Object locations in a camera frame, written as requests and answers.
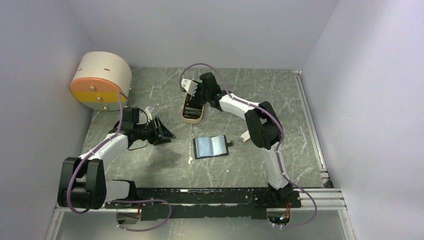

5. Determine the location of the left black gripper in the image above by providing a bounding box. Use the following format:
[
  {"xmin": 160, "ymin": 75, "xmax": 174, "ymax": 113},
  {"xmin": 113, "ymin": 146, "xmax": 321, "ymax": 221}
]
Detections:
[{"xmin": 134, "ymin": 116, "xmax": 176, "ymax": 146}]

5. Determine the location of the beige wooden card tray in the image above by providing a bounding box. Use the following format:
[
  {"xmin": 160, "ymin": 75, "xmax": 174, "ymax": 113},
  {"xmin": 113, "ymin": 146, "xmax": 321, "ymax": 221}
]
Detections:
[{"xmin": 181, "ymin": 94, "xmax": 204, "ymax": 124}]

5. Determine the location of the black leather card holder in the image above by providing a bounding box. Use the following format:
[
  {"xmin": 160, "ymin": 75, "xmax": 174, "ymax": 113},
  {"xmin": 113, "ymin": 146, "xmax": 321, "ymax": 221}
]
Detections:
[{"xmin": 192, "ymin": 135, "xmax": 234, "ymax": 159}]

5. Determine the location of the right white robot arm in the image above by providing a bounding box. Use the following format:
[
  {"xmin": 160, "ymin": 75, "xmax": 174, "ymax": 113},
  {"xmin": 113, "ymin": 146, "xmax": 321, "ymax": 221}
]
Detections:
[{"xmin": 180, "ymin": 72, "xmax": 293, "ymax": 207}]

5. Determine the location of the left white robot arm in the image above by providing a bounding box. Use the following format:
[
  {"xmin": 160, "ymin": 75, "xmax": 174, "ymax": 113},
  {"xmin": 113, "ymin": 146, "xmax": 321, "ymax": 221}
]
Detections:
[{"xmin": 57, "ymin": 107, "xmax": 176, "ymax": 214}]

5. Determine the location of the small white wooden block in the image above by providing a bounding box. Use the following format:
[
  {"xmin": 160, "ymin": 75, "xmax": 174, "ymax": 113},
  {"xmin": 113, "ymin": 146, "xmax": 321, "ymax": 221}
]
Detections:
[{"xmin": 240, "ymin": 130, "xmax": 251, "ymax": 143}]

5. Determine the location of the round pastel drawer box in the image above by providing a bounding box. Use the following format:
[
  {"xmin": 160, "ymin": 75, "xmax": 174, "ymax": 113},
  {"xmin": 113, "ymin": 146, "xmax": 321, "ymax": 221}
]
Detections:
[{"xmin": 70, "ymin": 51, "xmax": 132, "ymax": 111}]

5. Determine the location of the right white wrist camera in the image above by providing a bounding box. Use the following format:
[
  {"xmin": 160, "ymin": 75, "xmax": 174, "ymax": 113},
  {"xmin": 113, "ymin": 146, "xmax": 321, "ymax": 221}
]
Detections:
[{"xmin": 181, "ymin": 78, "xmax": 199, "ymax": 97}]

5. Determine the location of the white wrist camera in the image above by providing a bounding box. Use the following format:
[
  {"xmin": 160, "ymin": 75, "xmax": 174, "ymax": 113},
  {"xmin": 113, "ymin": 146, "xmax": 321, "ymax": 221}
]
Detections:
[
  {"xmin": 144, "ymin": 106, "xmax": 155, "ymax": 122},
  {"xmin": 181, "ymin": 78, "xmax": 199, "ymax": 97}
]

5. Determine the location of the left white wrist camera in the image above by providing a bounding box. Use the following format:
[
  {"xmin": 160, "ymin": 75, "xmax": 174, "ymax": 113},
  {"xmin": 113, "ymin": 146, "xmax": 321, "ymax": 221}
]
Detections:
[{"xmin": 144, "ymin": 106, "xmax": 155, "ymax": 122}]

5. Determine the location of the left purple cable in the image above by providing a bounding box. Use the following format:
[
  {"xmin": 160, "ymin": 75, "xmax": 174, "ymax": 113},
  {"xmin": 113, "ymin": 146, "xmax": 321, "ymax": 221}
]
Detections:
[{"xmin": 66, "ymin": 92, "xmax": 173, "ymax": 233}]

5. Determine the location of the purple cable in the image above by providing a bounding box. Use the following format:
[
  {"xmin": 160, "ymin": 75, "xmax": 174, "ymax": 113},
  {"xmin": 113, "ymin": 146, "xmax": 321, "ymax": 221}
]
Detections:
[
  {"xmin": 179, "ymin": 62, "xmax": 318, "ymax": 230},
  {"xmin": 66, "ymin": 92, "xmax": 173, "ymax": 233}
]

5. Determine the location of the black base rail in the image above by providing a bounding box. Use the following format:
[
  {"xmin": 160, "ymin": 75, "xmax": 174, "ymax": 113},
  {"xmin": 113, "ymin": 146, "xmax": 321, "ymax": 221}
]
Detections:
[{"xmin": 104, "ymin": 186, "xmax": 302, "ymax": 221}]

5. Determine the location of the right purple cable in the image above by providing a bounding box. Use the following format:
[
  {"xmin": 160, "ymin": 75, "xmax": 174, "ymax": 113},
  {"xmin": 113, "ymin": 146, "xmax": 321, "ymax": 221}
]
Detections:
[{"xmin": 179, "ymin": 62, "xmax": 318, "ymax": 230}]

